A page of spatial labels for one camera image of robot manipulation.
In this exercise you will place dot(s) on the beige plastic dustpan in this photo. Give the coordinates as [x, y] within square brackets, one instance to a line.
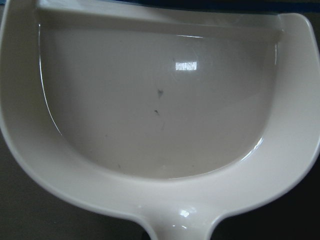
[172, 119]

